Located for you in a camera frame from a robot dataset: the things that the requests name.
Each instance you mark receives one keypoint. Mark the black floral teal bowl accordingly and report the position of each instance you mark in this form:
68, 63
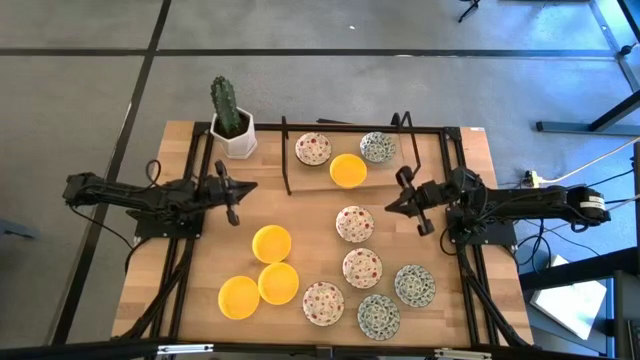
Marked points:
378, 147
415, 286
378, 317

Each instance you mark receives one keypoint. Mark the green cactus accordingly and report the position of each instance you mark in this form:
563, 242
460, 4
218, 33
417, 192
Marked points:
225, 105

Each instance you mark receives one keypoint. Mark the black desk leg frame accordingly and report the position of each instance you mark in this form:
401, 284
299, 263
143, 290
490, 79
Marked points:
575, 127

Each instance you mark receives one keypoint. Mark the power strip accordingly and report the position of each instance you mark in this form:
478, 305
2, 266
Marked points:
531, 178

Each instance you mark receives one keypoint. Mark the red floral green bowl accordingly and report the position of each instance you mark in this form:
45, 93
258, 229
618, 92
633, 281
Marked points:
313, 148
362, 268
323, 304
355, 225

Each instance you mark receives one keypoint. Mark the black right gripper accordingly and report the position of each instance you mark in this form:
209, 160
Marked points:
435, 197

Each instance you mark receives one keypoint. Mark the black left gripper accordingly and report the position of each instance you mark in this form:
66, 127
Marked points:
210, 192

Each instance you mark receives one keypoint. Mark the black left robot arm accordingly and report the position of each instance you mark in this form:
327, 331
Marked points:
85, 187

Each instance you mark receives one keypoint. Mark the white box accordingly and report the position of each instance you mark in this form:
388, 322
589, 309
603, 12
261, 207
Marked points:
570, 300

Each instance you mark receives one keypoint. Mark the white plant pot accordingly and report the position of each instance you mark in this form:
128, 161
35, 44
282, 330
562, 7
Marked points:
245, 140

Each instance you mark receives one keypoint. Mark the black metal rig frame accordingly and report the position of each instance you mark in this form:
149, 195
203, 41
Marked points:
360, 128

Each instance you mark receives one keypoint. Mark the yellow plastic bowl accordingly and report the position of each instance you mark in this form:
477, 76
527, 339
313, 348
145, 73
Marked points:
348, 171
278, 283
271, 244
239, 298

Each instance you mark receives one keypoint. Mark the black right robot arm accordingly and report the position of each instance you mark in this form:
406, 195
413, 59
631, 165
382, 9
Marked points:
540, 200

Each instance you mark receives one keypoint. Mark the black side furniture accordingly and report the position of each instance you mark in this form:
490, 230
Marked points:
627, 320

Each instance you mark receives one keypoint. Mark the wooden shelf with black frame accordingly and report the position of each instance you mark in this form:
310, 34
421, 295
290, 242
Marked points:
310, 177

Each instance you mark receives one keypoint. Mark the silver aluminium bracket bar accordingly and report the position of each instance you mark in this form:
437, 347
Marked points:
185, 348
462, 354

